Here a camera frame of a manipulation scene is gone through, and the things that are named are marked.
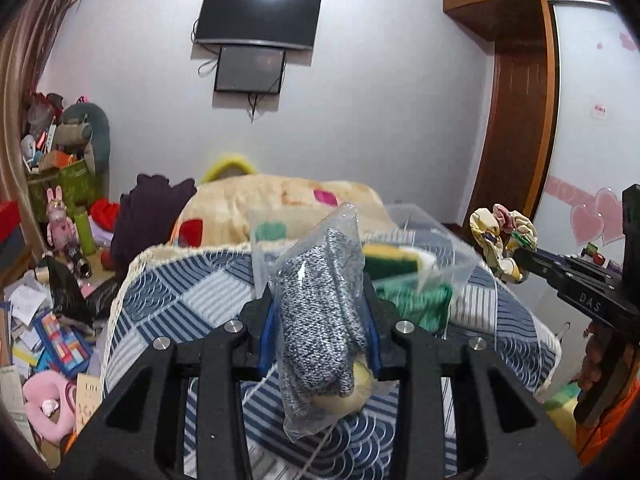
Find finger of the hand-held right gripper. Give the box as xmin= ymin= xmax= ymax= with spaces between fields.
xmin=512 ymin=245 xmax=571 ymax=287

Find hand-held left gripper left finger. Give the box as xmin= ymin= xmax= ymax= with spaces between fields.
xmin=57 ymin=299 xmax=277 ymax=480

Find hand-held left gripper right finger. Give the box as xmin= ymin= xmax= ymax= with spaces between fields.
xmin=364 ymin=274 xmax=587 ymax=480

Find floral fabric scrunchie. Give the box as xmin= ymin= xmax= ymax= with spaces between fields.
xmin=469 ymin=203 xmax=539 ymax=284

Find bagged grey knit gloves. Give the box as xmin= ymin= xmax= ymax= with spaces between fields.
xmin=270 ymin=202 xmax=374 ymax=443

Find clear plastic bag of sponges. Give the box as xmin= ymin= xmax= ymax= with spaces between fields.
xmin=248 ymin=202 xmax=483 ymax=336

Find person's right forearm orange sleeve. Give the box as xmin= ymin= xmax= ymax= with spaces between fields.
xmin=575 ymin=377 xmax=640 ymax=467

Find person's right hand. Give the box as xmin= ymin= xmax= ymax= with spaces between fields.
xmin=578 ymin=321 xmax=610 ymax=392

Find green scouring pad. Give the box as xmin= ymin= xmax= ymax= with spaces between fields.
xmin=375 ymin=282 xmax=454 ymax=333
xmin=254 ymin=221 xmax=287 ymax=244

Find yellow and green sponge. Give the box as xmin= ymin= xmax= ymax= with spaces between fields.
xmin=362 ymin=242 xmax=437 ymax=282

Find blue striped patchwork quilt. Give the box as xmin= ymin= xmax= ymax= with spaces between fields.
xmin=99 ymin=239 xmax=562 ymax=480

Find white sliding door heart stickers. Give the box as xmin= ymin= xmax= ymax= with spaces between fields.
xmin=530 ymin=0 xmax=640 ymax=391

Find beige plush blanket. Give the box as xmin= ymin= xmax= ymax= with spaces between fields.
xmin=170 ymin=172 xmax=401 ymax=252

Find brown wooden wardrobe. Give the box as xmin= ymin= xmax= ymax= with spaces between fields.
xmin=442 ymin=0 xmax=609 ymax=235

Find dark purple cloth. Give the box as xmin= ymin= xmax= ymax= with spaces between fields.
xmin=108 ymin=173 xmax=197 ymax=282

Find yellow plush toy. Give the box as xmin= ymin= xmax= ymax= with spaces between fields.
xmin=199 ymin=153 xmax=259 ymax=184

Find red cloth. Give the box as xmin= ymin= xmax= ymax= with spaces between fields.
xmin=89 ymin=197 xmax=121 ymax=231

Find colourful block-pattern book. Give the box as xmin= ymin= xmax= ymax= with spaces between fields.
xmin=32 ymin=310 xmax=94 ymax=377

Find black plastic bag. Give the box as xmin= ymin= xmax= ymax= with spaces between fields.
xmin=44 ymin=255 xmax=122 ymax=327

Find green bottle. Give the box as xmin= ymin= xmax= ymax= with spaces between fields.
xmin=74 ymin=204 xmax=97 ymax=256

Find pink bunny doll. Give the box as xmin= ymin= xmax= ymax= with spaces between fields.
xmin=45 ymin=186 xmax=79 ymax=252

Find pink plush slipper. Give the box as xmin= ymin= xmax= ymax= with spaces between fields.
xmin=22 ymin=370 xmax=82 ymax=444

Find pile of white papers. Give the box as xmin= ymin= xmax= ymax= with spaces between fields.
xmin=0 ymin=280 xmax=57 ymax=377

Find grey plush toy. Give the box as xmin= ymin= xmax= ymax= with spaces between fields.
xmin=54 ymin=102 xmax=111 ymax=202

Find red box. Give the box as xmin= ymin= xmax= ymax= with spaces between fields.
xmin=0 ymin=200 xmax=24 ymax=242

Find brown curtain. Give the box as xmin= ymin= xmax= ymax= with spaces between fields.
xmin=0 ymin=0 xmax=97 ymax=266

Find small black wall screen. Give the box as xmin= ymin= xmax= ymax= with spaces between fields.
xmin=214 ymin=44 xmax=288 ymax=96

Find white cable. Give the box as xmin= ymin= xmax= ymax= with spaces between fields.
xmin=197 ymin=54 xmax=222 ymax=79

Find black wall television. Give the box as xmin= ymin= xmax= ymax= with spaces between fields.
xmin=193 ymin=0 xmax=323 ymax=52

